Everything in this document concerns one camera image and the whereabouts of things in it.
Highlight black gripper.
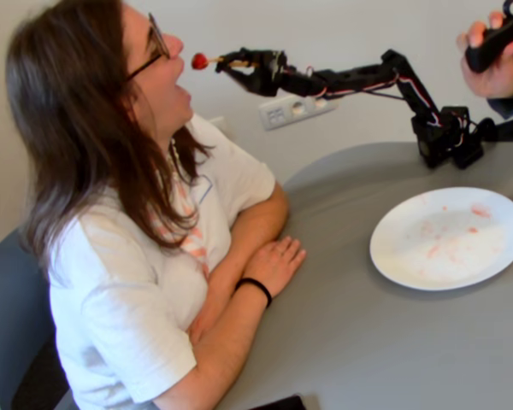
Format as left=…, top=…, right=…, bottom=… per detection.
left=215, top=48, right=288, bottom=97

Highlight black leader arm handle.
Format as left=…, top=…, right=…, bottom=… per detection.
left=464, top=0, right=513, bottom=73

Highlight operator forearm blue sleeve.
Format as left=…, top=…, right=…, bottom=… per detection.
left=486, top=87, right=513, bottom=121

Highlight woman's right forearm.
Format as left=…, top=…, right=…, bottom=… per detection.
left=140, top=277, right=274, bottom=410

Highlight woman's left forearm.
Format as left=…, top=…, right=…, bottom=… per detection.
left=204, top=181, right=291, bottom=283

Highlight woman's right hand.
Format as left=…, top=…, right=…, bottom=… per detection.
left=242, top=236, right=308, bottom=296

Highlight operator hand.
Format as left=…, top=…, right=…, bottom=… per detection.
left=456, top=10, right=513, bottom=99

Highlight woman's left hand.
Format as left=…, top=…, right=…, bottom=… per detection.
left=187, top=310, right=223, bottom=347

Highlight dark-framed eyeglasses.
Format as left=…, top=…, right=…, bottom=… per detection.
left=126, top=11, right=172, bottom=82

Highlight woman's head brown hair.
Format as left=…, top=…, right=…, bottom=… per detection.
left=6, top=0, right=217, bottom=251

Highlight black table clamp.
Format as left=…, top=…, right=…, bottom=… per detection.
left=474, top=118, right=499, bottom=144

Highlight white t-shirt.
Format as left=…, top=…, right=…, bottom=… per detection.
left=46, top=111, right=279, bottom=410

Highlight white round plate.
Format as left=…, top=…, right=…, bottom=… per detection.
left=369, top=186, right=513, bottom=292

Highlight grey chair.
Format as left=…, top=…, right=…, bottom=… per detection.
left=0, top=225, right=76, bottom=410

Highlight flat black device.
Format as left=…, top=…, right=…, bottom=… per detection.
left=239, top=395, right=309, bottom=410

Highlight white wall socket strip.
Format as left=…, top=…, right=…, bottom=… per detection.
left=258, top=94, right=339, bottom=132

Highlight gold chain necklace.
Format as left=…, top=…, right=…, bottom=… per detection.
left=166, top=136, right=185, bottom=180

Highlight red white servo cable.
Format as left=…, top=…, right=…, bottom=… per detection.
left=305, top=66, right=439, bottom=127

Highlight pink striped white lanyard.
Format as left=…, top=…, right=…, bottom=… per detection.
left=153, top=187, right=210, bottom=274

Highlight black hair tie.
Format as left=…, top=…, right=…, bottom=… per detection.
left=234, top=277, right=274, bottom=308

